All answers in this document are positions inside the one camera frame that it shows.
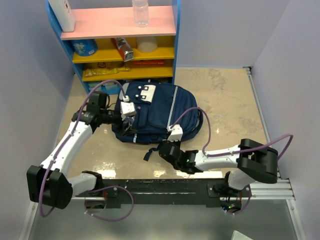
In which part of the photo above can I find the navy blue student backpack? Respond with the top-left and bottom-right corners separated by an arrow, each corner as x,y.
111,80 -> 204,145

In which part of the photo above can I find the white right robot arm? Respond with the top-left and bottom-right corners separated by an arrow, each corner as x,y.
159,138 -> 278,197

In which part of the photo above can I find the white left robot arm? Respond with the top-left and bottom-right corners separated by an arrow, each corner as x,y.
26,91 -> 122,209

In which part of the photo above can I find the orange snack bag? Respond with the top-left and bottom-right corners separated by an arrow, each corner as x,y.
111,37 -> 134,62

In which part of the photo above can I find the yellow snack packet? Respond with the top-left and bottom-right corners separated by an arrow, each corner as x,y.
83,66 -> 131,78

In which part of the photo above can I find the blue round tin can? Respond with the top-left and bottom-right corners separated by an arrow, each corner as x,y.
70,39 -> 98,57

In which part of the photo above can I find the blue wooden shelf unit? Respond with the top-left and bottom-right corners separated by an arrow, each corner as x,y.
45,0 -> 181,95

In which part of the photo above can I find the orange flat box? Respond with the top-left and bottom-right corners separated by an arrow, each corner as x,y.
132,59 -> 166,66

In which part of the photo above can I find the white round container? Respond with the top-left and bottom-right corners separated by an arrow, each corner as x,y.
136,36 -> 158,53

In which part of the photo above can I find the white paper corner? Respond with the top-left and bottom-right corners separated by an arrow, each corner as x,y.
231,230 -> 252,240

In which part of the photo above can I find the white rectangular box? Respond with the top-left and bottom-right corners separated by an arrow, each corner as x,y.
48,0 -> 76,33

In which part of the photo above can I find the clear plastic water bottle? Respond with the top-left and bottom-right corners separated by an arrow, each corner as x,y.
131,0 -> 149,27

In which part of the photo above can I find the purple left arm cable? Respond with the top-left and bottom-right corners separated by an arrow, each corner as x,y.
38,79 -> 136,223

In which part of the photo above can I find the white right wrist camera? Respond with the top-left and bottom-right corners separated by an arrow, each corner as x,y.
167,124 -> 183,142

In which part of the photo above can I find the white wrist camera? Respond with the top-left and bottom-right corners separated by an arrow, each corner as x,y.
120,95 -> 136,120
167,124 -> 183,142

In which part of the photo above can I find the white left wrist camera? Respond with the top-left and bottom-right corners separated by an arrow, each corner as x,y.
120,95 -> 136,120

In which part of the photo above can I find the aluminium frame rail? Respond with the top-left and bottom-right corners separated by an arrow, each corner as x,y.
250,179 -> 295,200

